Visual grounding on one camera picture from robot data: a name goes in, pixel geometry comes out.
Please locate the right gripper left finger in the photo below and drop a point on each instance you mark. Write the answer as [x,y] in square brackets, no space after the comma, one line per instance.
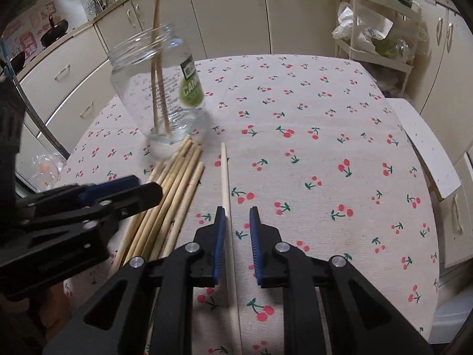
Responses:
[146,307]

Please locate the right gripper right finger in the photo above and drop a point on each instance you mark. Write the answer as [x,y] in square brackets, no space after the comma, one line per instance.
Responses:
[329,307]

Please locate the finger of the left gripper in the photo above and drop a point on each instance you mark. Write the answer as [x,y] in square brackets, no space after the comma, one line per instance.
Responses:
[74,196]
[41,250]

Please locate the single wooden chopstick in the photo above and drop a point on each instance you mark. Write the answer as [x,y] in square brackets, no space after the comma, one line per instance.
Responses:
[234,316]

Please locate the clear glass jar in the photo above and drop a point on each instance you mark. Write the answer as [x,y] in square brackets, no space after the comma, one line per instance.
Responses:
[155,77]

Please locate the black wok on stove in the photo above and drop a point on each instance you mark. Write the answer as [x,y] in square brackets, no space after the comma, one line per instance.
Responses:
[55,31]

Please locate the white wooden stool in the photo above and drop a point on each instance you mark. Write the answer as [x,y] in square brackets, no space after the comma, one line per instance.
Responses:
[440,170]

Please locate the white storage trolley rack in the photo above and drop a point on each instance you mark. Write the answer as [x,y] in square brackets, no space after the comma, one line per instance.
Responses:
[385,34]

